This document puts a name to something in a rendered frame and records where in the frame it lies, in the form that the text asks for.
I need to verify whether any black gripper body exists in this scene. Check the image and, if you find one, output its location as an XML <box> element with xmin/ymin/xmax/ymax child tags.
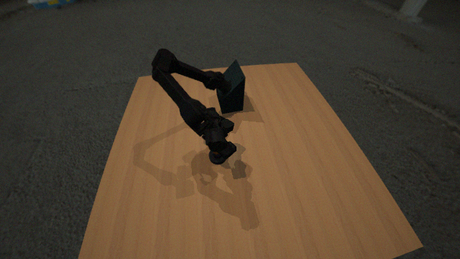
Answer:
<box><xmin>198</xmin><ymin>122</ymin><xmax>236</xmax><ymax>159</ymax></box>

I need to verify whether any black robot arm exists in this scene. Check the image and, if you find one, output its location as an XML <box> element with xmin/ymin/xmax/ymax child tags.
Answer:
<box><xmin>152</xmin><ymin>48</ymin><xmax>234</xmax><ymax>152</ymax></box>

